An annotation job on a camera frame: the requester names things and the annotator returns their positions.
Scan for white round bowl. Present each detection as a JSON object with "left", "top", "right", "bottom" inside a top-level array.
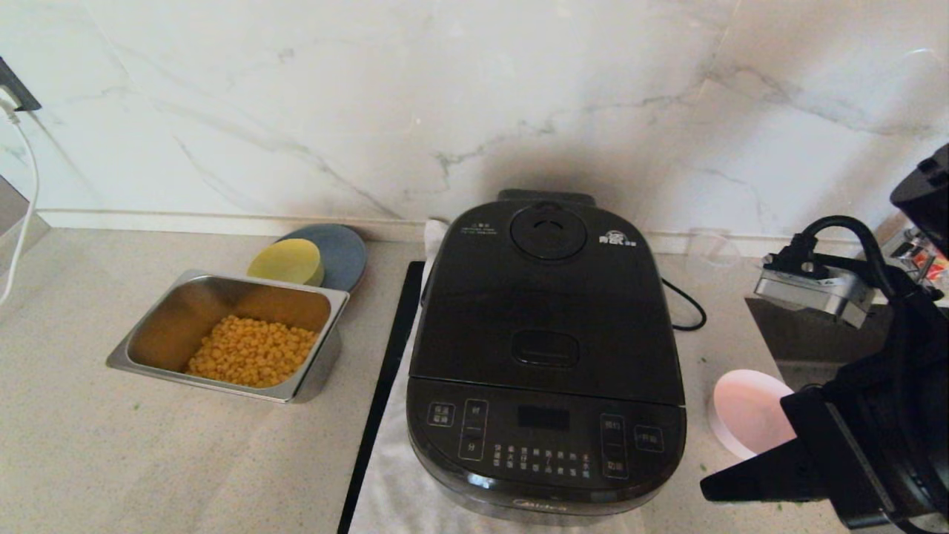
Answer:
[{"left": 708, "top": 369, "right": 799, "bottom": 461}]

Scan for black rice cooker lid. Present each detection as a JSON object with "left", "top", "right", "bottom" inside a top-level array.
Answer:
[{"left": 409, "top": 189, "right": 687, "bottom": 406}]

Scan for yellow bowl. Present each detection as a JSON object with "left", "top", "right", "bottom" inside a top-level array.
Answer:
[{"left": 247, "top": 238, "right": 325, "bottom": 288}]

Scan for stainless steel sink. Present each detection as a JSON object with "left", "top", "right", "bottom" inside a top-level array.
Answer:
[{"left": 744, "top": 297, "right": 894, "bottom": 392}]

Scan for orange dish soap bottle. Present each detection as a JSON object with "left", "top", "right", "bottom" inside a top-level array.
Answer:
[{"left": 918, "top": 248, "right": 949, "bottom": 299}]

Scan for chrome faucet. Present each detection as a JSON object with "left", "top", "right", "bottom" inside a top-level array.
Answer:
[{"left": 882, "top": 226, "right": 936, "bottom": 269}]

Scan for white towel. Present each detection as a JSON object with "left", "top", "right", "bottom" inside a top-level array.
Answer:
[{"left": 348, "top": 219, "right": 646, "bottom": 534}]

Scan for long black strip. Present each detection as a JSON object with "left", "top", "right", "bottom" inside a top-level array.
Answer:
[{"left": 337, "top": 260, "right": 426, "bottom": 534}]

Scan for grey-blue plate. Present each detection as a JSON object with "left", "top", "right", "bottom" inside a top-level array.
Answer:
[{"left": 276, "top": 224, "right": 368, "bottom": 294}]

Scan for yellow corn kernels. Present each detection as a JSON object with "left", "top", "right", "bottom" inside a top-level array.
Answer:
[{"left": 188, "top": 314, "right": 321, "bottom": 387}]

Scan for stainless steel tray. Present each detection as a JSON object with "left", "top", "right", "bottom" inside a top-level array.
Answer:
[{"left": 108, "top": 268, "right": 351, "bottom": 403}]

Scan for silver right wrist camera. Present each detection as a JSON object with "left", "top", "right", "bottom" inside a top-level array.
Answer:
[{"left": 754, "top": 252, "right": 877, "bottom": 329}]

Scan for black power cord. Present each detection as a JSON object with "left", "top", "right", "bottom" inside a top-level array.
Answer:
[{"left": 660, "top": 278, "right": 707, "bottom": 332}]

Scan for black smooth arm cable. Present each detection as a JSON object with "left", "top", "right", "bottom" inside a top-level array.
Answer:
[{"left": 792, "top": 215, "right": 902, "bottom": 297}]

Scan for white charger cable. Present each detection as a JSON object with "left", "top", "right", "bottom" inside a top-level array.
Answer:
[{"left": 0, "top": 89, "right": 42, "bottom": 309}]

